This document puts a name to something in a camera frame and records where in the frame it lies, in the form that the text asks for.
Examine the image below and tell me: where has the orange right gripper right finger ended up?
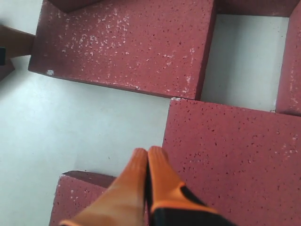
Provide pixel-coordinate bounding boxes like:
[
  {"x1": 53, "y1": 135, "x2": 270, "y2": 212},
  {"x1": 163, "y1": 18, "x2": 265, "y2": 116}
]
[{"x1": 147, "y1": 146, "x2": 233, "y2": 226}]

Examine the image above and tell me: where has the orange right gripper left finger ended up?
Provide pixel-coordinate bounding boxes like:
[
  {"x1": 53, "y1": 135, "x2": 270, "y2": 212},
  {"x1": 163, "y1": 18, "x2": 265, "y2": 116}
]
[{"x1": 59, "y1": 148, "x2": 147, "y2": 226}]

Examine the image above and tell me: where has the red brick with white chip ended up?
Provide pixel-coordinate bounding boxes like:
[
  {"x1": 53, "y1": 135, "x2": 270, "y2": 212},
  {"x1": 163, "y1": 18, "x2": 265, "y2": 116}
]
[{"x1": 28, "y1": 0, "x2": 216, "y2": 99}]

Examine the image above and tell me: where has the red brick middle row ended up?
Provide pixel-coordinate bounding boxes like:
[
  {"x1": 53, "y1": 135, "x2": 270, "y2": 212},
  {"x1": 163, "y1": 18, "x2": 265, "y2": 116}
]
[{"x1": 150, "y1": 97, "x2": 301, "y2": 226}]

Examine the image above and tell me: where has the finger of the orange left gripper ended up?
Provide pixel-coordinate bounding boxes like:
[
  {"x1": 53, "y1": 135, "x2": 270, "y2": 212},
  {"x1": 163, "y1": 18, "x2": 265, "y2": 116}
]
[{"x1": 0, "y1": 25, "x2": 35, "y2": 59}]

